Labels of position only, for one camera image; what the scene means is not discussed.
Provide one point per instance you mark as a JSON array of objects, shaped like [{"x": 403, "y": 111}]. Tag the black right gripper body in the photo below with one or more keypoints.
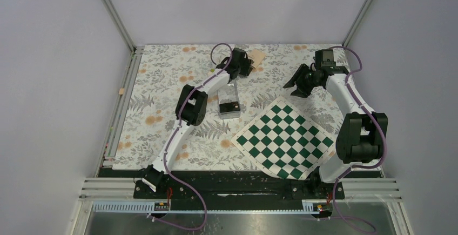
[{"x": 309, "y": 79}]

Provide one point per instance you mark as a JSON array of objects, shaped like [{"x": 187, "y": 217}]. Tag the floral table mat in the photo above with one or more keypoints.
[{"x": 165, "y": 69}]

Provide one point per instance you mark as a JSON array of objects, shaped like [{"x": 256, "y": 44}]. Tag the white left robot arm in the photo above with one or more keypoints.
[{"x": 191, "y": 110}]

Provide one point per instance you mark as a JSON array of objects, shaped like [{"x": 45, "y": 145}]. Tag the green white chessboard mat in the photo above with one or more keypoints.
[{"x": 285, "y": 143}]

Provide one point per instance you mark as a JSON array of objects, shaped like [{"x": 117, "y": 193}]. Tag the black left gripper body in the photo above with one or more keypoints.
[{"x": 243, "y": 68}]

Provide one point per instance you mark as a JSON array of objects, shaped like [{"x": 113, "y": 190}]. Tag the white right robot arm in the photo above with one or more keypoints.
[{"x": 361, "y": 141}]

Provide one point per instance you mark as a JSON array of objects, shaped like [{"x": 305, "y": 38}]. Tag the aluminium frame rail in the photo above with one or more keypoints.
[{"x": 116, "y": 123}]

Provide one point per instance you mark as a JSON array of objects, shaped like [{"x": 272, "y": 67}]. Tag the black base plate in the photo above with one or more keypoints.
[{"x": 232, "y": 191}]

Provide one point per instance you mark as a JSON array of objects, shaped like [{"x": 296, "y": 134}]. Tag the clear plastic card box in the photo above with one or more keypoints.
[{"x": 228, "y": 101}]

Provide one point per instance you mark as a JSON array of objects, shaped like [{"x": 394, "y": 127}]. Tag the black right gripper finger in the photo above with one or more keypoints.
[
  {"x": 296, "y": 75},
  {"x": 302, "y": 90}
]

